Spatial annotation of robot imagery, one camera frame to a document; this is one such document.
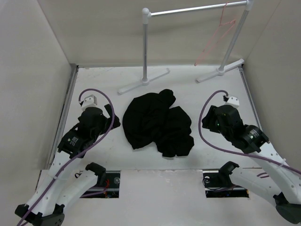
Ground black trousers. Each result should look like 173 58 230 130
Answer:
122 89 194 158

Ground pink wire hanger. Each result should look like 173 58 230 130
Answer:
194 1 236 66

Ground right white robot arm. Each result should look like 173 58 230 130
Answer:
198 105 301 224

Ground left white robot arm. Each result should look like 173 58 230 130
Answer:
15 104 120 226

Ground white clothes rack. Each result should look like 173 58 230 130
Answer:
118 0 254 95

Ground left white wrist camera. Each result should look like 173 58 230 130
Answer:
80 95 97 111

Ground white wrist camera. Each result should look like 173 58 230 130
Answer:
223 95 240 108
80 95 97 111

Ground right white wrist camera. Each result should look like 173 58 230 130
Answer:
223 95 240 108

